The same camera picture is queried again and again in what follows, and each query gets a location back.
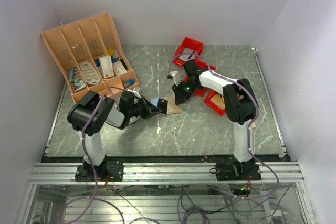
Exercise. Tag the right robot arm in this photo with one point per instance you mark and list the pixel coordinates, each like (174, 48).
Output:
(240, 104)

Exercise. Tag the white cards stack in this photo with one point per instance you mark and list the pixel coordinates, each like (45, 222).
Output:
(188, 54)

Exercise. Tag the white small box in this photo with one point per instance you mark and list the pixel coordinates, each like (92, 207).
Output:
(119, 67)

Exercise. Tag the yellow small item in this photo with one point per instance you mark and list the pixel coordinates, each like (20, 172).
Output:
(111, 53)

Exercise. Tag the red bin with black cards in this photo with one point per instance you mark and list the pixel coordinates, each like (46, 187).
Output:
(202, 65)

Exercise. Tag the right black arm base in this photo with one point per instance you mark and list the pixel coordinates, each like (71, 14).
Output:
(235, 171)

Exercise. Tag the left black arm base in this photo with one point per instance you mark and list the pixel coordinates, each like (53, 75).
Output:
(111, 171)

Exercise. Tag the white red box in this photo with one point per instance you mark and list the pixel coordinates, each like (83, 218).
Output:
(107, 67)

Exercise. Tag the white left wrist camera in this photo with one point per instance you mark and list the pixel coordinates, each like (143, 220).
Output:
(135, 90)

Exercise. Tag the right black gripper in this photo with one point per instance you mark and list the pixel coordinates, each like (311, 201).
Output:
(180, 97)

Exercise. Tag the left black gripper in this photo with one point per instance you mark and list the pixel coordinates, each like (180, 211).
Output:
(149, 109)

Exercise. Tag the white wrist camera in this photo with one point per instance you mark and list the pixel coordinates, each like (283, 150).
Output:
(135, 90)
(175, 76)

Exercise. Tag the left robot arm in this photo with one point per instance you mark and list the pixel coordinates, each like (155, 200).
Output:
(91, 113)

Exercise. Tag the blue capped bottle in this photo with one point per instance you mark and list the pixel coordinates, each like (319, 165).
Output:
(129, 83)

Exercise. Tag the aluminium rail frame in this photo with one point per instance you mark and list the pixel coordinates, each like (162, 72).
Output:
(63, 174)

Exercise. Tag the orange desk organizer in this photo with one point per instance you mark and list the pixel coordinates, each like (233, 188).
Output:
(89, 54)

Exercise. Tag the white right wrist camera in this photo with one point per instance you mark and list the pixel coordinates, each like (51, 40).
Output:
(175, 76)

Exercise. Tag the pens bundle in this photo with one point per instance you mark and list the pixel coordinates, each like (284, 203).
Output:
(76, 80)

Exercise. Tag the red bin with white cards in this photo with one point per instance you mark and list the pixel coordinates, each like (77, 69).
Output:
(187, 43)

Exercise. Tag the white oval remote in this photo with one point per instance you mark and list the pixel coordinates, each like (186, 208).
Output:
(90, 75)

